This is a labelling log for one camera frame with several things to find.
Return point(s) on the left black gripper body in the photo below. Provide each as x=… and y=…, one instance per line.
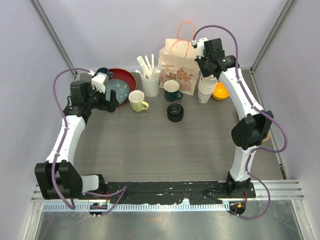
x=98, y=100

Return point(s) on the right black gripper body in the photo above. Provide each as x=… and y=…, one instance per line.
x=203, y=64

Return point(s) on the stack of black cup lids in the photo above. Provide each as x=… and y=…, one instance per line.
x=175, y=112

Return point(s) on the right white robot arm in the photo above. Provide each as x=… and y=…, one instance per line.
x=254, y=122

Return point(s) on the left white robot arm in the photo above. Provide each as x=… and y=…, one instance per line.
x=57, y=176

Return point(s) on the printed paper takeout bag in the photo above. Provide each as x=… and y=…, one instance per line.
x=177, y=59

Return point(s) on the stack of white paper cups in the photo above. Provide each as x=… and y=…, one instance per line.
x=206, y=87

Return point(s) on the blue grey plate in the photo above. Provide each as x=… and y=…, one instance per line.
x=121, y=87

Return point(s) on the yellow mug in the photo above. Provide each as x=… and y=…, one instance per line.
x=137, y=101

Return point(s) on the orange bowl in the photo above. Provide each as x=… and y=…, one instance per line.
x=220, y=92

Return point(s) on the blue mug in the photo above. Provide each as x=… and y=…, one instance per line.
x=106, y=71

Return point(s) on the red round tray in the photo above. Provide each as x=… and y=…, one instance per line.
x=125, y=76

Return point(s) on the dark green mug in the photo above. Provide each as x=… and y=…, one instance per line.
x=171, y=91

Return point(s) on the white straw holder cup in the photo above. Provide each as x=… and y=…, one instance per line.
x=150, y=86

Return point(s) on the wrapped white straw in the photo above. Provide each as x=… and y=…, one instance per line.
x=148, y=67

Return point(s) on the brown cardboard cup carrier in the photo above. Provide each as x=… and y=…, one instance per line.
x=266, y=138

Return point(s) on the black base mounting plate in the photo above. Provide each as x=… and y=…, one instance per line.
x=174, y=192

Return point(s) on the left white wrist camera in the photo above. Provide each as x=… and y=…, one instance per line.
x=99, y=82

